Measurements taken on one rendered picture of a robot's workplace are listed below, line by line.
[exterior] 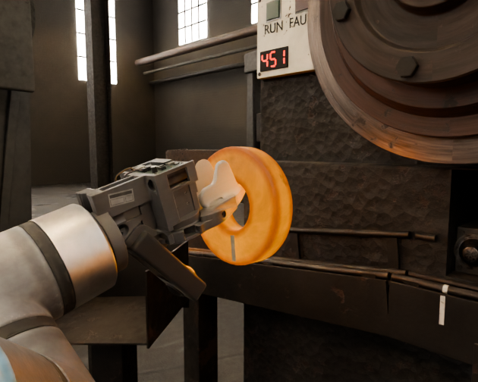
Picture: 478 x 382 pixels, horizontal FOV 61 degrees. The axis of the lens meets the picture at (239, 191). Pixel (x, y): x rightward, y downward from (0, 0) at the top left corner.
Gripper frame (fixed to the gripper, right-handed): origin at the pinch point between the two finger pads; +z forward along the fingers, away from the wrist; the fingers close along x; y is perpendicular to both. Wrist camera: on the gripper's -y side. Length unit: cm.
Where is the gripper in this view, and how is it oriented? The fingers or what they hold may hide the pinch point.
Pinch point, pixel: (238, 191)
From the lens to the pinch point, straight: 53.0
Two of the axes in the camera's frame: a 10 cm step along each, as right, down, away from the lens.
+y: -2.0, -9.3, -3.1
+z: 6.8, -3.6, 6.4
